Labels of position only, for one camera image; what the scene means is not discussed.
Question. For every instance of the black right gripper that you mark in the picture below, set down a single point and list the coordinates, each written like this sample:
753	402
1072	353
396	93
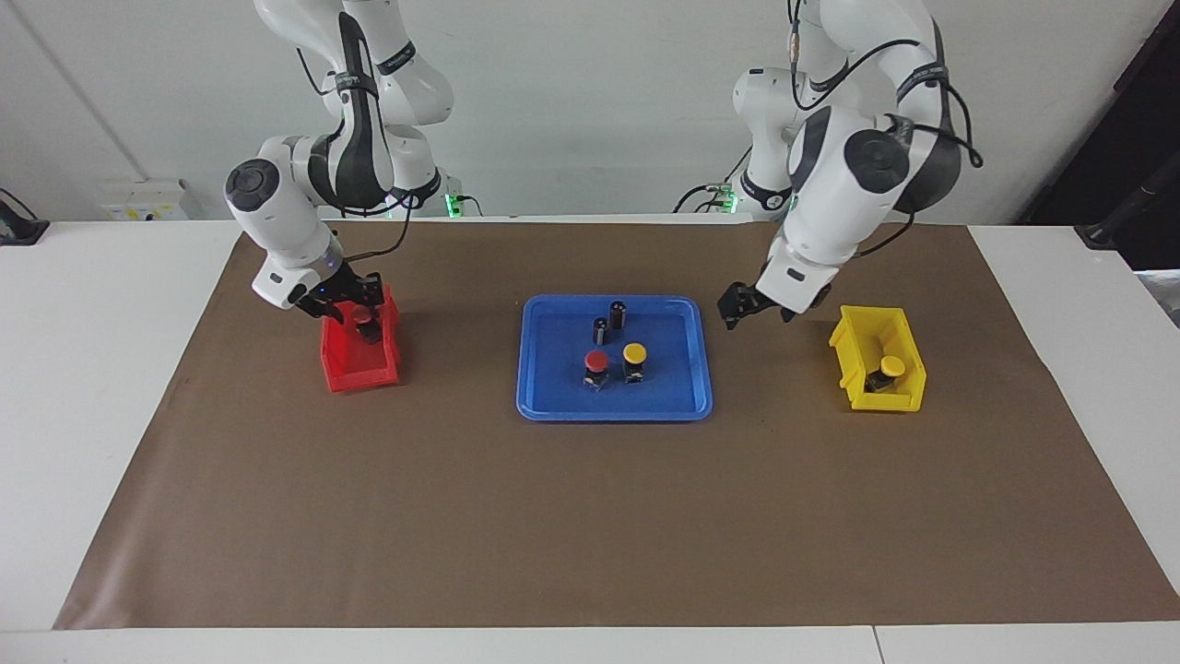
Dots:
339	288

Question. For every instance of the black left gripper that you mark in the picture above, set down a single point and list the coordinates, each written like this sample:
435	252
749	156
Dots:
767	302

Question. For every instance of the red push button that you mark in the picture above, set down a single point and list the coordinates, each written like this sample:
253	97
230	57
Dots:
596	359
369	332

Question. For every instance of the yellow push button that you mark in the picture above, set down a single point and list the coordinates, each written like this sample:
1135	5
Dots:
890	366
634	352

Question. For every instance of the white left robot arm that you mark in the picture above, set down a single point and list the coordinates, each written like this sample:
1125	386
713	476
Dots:
839	194

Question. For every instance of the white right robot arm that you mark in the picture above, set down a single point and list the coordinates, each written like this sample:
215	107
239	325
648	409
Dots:
286	212

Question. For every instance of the blue plastic tray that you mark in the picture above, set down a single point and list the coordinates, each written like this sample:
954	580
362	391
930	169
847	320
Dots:
553	387

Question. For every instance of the red plastic bin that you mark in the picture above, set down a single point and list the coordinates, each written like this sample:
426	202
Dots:
355	369

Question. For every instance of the large black capacitor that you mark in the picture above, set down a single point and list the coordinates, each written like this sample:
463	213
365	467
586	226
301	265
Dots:
618	314

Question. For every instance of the small black capacitor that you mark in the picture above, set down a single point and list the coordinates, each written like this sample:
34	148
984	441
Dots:
600	330

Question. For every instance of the yellow plastic bin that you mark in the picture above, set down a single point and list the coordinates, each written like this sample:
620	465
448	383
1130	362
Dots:
908	392

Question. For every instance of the brown paper mat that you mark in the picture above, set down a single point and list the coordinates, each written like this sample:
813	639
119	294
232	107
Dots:
590	516

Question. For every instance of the small black device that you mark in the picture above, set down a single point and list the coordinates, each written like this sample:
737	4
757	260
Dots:
18	231

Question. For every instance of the black stand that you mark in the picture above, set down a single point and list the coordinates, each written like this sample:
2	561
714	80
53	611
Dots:
1106	231

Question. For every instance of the dark panel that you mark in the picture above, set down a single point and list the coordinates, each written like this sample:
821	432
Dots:
1125	138

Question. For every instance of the white wall socket box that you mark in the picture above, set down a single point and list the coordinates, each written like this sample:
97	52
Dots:
143	198

